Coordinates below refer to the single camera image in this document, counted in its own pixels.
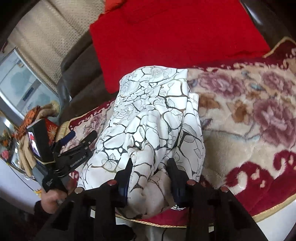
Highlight person's left hand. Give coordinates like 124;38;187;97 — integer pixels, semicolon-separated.
41;183;69;215

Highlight floral plush blanket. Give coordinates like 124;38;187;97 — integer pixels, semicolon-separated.
58;38;296;229

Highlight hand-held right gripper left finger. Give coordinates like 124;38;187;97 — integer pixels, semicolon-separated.
35;159;134;241

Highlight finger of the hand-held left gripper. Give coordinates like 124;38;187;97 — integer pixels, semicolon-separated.
69;130;98;154
55;130;76;151

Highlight potted flowers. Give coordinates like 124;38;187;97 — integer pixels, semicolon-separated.
0;132;13;161

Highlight orange red pillow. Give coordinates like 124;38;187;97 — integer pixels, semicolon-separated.
104;0;127;13

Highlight window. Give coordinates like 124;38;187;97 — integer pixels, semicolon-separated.
0;47;58;116

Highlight beige curtain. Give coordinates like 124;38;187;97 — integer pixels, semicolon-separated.
7;0;107;93

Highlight dark brown sofa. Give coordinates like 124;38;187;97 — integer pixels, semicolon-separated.
57;0;296;123

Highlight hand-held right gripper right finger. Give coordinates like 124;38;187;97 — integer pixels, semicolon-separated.
167;158;269;241

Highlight red bed sheet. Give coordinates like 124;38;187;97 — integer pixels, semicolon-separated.
89;0;271;94

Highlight orange patterned cloth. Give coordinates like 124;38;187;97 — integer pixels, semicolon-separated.
13;105;41;139

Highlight white crack-print garment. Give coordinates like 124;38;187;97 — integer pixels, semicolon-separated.
77;65;204;219

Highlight red gift box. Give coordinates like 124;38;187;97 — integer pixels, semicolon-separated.
45;118;60;140

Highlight person's left forearm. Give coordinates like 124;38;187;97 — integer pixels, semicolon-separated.
32;201;55;234

